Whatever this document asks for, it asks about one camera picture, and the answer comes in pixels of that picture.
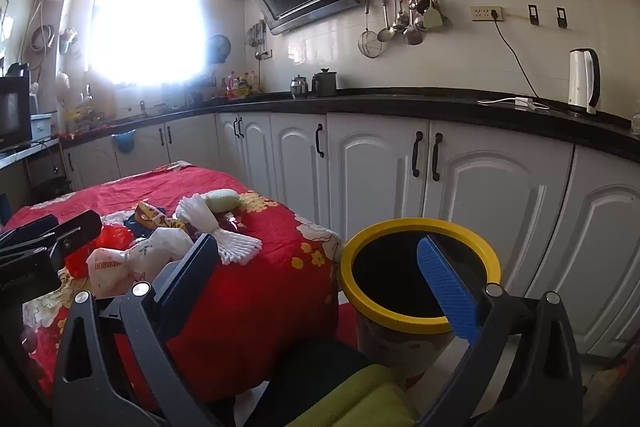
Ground yellow snack wrapper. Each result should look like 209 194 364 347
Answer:
134 202 188 238

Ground black power cable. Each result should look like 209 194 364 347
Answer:
491 8 576 114

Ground dark round stool cushion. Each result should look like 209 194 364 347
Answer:
270 339 371 427

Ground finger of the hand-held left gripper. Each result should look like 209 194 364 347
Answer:
47 210 103 255
0 214 61 258

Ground row of hanging kitchen utensils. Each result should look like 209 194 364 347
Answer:
376 0 446 46

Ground red floral blanket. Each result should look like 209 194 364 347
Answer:
0 161 346 408

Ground kitchen window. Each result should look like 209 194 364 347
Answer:
89 0 208 88

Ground yellow-rimmed trash bin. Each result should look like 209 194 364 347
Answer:
339 218 502 388

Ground white lower kitchen cabinets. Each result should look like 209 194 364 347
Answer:
60 109 640 358

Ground white bread bag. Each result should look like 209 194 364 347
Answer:
86 227 198 300

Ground wire skimmer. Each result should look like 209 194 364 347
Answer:
358 0 381 58

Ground black kitchen countertop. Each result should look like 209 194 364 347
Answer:
0 88 640 168

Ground green foam fruit net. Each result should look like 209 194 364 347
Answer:
204 188 241 212

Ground purple snack wrapper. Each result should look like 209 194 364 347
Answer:
217 211 242 234

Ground yellow-green cloth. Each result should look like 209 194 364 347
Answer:
300 364 416 427

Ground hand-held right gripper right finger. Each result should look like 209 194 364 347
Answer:
415 234 585 427

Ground red plastic bag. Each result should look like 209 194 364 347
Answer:
65 224 135 280

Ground black microwave oven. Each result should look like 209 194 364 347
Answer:
0 74 33 152

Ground coiled hose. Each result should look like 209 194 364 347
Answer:
31 24 56 54

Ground group of condiment bottles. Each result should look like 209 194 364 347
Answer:
225 69 261 100

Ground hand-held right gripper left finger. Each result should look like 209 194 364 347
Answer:
52 232 236 427

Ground dark lidded pot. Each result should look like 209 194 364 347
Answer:
312 68 338 98

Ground white electric kettle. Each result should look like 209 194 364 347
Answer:
567 48 602 116

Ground small hanging kitchen tools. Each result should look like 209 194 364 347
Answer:
247 21 266 60

